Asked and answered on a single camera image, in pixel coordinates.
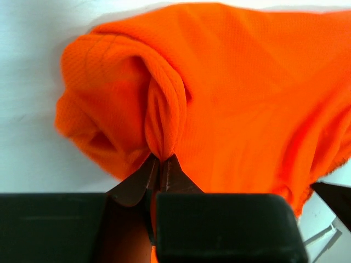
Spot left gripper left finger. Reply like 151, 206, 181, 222
93, 155, 160, 262

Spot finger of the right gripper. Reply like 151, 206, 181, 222
311, 182, 351, 231

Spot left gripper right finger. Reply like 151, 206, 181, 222
157, 154, 203, 194

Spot orange shorts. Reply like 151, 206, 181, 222
55, 3, 350, 215

